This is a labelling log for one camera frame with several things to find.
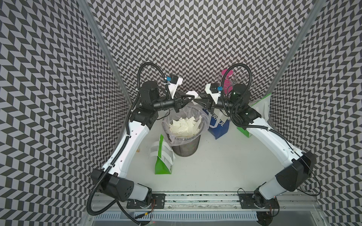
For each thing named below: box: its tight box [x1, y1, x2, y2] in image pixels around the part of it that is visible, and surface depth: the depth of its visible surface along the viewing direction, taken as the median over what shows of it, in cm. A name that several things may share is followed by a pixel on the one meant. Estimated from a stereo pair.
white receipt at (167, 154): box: [148, 141, 176, 166], surface depth 72 cm
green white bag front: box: [154, 133, 173, 175], surface depth 72 cm
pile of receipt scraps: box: [169, 115, 202, 137], surface depth 84 cm
